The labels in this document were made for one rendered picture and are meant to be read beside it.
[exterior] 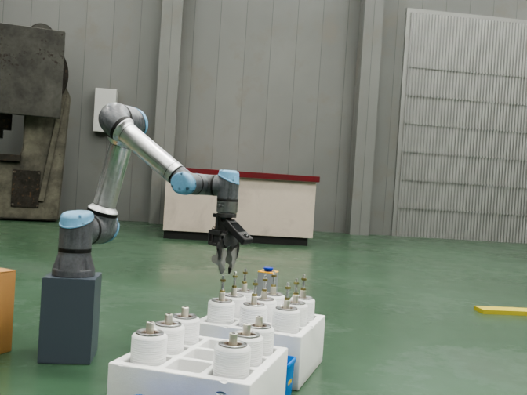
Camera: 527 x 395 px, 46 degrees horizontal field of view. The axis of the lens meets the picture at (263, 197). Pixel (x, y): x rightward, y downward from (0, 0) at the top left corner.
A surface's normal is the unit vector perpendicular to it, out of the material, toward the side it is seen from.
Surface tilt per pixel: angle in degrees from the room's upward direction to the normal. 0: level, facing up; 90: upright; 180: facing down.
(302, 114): 90
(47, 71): 90
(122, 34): 90
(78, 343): 90
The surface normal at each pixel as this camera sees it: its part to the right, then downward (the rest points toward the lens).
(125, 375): -0.27, 0.00
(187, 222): 0.12, 0.03
